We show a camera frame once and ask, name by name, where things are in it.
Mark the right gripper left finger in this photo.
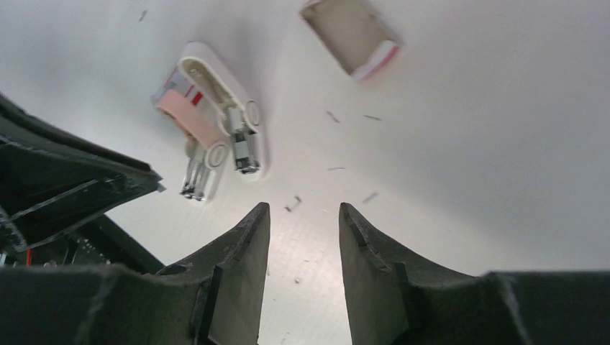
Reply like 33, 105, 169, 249
1, 202, 270, 344

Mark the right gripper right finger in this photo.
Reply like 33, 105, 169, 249
339, 203, 609, 344

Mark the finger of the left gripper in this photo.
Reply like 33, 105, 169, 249
1, 96, 162, 253

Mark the pink stapler top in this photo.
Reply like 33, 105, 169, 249
151, 67, 229, 202

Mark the white stapler base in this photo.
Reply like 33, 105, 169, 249
177, 42, 270, 181

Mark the loose bent staple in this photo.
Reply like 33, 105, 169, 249
284, 195, 302, 213

